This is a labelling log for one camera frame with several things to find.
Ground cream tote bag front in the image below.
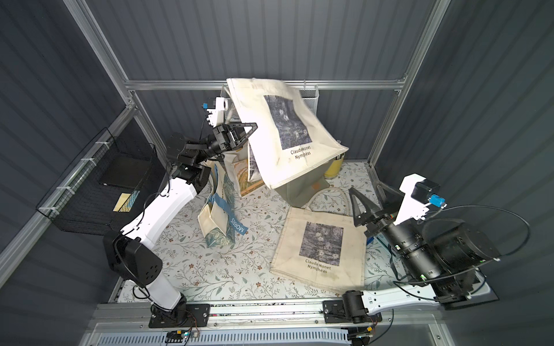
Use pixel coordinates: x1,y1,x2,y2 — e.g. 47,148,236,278
227,78,349,190

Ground cream tote with purple print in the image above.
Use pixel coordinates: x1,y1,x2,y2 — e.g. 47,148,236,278
270,187,366,294

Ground olive green canvas bag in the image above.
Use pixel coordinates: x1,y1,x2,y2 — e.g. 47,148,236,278
276,161,332,208

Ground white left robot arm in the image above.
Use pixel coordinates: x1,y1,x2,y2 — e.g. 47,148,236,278
103,123,258,317

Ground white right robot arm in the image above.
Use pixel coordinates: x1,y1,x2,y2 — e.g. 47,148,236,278
341,180,501,324

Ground yellow pencil cup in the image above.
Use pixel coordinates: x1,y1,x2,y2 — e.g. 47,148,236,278
324,153,345,180

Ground cream tote blue print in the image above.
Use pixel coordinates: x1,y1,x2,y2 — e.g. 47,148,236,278
198,161,248,248

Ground black notebook in basket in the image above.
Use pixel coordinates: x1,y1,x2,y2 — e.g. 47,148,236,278
99,156,151,189

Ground yellow sticky notepad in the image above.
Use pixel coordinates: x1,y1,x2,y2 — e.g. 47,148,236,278
113,193,133,213

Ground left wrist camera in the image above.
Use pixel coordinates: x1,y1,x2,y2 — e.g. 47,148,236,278
202,97,230,128

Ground cream tote yellow handles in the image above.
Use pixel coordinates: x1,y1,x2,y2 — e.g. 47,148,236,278
232,148,264,198

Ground white wire wall basket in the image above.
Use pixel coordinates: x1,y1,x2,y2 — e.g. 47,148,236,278
219,86,320,121

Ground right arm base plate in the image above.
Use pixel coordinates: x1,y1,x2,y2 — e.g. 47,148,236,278
323,300,382,325

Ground black wire wall basket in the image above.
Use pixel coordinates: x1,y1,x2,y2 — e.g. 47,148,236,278
37,133,164,236

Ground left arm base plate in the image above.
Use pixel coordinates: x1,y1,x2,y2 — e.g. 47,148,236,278
149,303,211,329

